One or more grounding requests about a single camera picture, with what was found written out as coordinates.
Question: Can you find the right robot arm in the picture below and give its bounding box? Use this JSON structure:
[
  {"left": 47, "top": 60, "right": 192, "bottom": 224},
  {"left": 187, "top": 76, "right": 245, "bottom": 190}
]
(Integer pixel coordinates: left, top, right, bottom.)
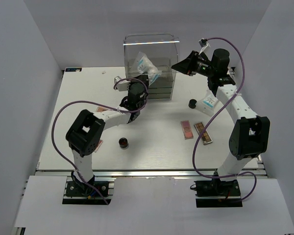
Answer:
[{"left": 171, "top": 48, "right": 270, "bottom": 195}]

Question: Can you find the round-pan orange palette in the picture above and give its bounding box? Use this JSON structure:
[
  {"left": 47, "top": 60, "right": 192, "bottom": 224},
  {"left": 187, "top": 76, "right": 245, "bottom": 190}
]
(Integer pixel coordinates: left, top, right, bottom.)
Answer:
[{"left": 95, "top": 140, "right": 103, "bottom": 152}]

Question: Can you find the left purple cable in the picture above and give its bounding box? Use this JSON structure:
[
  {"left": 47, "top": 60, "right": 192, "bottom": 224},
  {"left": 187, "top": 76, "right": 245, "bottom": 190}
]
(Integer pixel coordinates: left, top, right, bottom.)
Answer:
[{"left": 50, "top": 78, "right": 150, "bottom": 205}]

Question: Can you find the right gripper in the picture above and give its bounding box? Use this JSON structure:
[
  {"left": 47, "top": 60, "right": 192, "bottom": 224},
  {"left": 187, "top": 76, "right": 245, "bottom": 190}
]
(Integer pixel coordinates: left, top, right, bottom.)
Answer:
[{"left": 171, "top": 50, "right": 215, "bottom": 78}]

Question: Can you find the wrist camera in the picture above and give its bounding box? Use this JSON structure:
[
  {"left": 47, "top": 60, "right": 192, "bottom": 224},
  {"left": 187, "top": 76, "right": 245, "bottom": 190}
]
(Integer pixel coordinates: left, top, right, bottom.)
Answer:
[
  {"left": 113, "top": 76, "right": 130, "bottom": 92},
  {"left": 198, "top": 38, "right": 210, "bottom": 50}
]

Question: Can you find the pink blush palette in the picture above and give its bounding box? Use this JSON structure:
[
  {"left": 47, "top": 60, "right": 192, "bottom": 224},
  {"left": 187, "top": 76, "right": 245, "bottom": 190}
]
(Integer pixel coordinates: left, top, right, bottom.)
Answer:
[{"left": 180, "top": 120, "right": 194, "bottom": 140}]

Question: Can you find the aluminium table rail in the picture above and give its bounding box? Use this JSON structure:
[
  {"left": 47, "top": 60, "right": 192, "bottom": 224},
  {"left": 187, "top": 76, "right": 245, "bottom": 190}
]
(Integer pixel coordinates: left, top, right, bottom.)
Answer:
[{"left": 34, "top": 168, "right": 268, "bottom": 178}]

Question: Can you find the blue label sticker left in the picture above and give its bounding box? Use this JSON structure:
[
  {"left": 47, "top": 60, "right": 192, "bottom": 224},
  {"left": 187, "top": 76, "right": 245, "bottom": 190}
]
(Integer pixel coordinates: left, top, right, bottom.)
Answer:
[{"left": 65, "top": 68, "right": 82, "bottom": 72}]

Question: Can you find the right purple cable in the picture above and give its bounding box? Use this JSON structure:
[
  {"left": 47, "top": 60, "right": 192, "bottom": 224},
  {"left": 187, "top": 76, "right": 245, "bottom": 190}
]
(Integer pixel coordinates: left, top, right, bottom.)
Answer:
[{"left": 192, "top": 37, "right": 258, "bottom": 202}]

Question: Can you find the clear acrylic drawer organizer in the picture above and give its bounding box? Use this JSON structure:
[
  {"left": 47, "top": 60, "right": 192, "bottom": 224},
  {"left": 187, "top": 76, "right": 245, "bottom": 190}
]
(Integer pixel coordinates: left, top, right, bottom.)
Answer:
[{"left": 123, "top": 32, "right": 179, "bottom": 99}]

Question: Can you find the black jar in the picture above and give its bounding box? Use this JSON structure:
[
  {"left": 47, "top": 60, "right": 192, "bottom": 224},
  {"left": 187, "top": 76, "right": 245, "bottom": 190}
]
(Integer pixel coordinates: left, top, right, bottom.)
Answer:
[{"left": 188, "top": 99, "right": 197, "bottom": 109}]

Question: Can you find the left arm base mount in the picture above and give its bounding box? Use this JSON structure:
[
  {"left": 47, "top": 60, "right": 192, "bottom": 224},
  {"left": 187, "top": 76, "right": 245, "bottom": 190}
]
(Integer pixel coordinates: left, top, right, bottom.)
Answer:
[{"left": 62, "top": 180, "right": 114, "bottom": 205}]

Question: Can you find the amber glass jar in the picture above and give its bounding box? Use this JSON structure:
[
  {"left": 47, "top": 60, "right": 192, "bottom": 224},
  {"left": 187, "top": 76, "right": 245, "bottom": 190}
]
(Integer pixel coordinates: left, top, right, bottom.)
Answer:
[{"left": 119, "top": 138, "right": 129, "bottom": 149}]

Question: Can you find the cotton pad bag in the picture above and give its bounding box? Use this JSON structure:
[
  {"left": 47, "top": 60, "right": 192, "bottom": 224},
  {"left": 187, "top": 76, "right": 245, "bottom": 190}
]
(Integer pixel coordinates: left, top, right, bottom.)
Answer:
[
  {"left": 196, "top": 90, "right": 219, "bottom": 117},
  {"left": 130, "top": 51, "right": 162, "bottom": 85}
]

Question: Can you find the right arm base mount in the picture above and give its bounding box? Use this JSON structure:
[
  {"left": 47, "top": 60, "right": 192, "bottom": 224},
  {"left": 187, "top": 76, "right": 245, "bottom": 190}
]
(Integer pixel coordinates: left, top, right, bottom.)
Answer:
[{"left": 190, "top": 179, "right": 243, "bottom": 208}]

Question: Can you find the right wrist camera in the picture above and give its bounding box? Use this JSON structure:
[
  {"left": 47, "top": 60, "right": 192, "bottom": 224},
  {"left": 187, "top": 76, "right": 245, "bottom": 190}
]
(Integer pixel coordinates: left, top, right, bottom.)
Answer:
[{"left": 198, "top": 38, "right": 210, "bottom": 50}]

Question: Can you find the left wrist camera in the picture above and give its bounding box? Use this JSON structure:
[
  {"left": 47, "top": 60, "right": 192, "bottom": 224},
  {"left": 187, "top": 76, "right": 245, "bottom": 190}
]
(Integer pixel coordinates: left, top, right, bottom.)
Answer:
[{"left": 113, "top": 76, "right": 130, "bottom": 92}]

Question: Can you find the four-pan nude palette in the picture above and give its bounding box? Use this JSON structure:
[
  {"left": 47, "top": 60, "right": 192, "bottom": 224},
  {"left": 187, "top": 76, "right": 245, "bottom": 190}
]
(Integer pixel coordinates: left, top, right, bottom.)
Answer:
[{"left": 96, "top": 106, "right": 109, "bottom": 112}]

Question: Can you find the purple cable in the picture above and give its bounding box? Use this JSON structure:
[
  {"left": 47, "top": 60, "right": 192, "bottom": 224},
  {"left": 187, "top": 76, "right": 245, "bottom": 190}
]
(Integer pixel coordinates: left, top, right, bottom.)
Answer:
[
  {"left": 50, "top": 78, "right": 150, "bottom": 205},
  {"left": 192, "top": 37, "right": 258, "bottom": 202}
]

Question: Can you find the brown eyeshadow palette long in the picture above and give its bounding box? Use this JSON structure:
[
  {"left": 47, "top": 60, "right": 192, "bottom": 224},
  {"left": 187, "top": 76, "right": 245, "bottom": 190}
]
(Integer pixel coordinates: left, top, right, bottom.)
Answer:
[{"left": 194, "top": 122, "right": 213, "bottom": 145}]

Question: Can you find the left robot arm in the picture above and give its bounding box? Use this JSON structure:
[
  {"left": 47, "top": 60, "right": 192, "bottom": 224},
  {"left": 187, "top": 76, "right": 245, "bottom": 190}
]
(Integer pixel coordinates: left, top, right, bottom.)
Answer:
[{"left": 66, "top": 75, "right": 149, "bottom": 196}]

